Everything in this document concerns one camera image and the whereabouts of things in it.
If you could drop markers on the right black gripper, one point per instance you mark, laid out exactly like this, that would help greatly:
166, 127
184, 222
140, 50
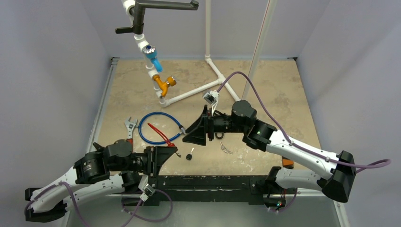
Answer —
211, 126

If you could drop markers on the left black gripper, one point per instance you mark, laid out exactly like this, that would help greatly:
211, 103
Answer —
156, 155

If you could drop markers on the red cable padlock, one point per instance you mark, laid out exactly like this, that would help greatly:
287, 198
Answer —
162, 135

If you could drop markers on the blue cable lock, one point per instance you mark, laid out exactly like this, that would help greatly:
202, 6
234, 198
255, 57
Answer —
180, 126

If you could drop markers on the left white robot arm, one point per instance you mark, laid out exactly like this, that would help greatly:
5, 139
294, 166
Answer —
115, 168

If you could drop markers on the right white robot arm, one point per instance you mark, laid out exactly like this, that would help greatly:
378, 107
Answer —
335, 172

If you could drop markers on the black head key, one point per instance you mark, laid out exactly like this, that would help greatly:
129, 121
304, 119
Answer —
190, 155

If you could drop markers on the black padlock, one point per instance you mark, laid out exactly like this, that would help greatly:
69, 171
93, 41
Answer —
219, 136

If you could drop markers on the orange brass valve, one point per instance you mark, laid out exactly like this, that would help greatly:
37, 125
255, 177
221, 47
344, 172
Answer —
164, 86

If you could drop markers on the blue valve fitting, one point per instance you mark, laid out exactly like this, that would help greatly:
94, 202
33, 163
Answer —
151, 53

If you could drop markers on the orange black tool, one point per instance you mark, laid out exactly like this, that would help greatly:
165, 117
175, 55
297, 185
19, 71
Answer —
287, 162

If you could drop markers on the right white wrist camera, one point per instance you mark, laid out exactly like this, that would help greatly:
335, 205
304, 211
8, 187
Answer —
211, 97

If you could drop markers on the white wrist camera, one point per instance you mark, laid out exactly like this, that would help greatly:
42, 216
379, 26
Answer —
211, 97
146, 189

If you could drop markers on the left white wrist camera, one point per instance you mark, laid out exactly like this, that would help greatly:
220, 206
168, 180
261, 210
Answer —
146, 189

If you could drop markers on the red handled adjustable wrench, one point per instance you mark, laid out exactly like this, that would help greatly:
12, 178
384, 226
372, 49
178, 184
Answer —
130, 126

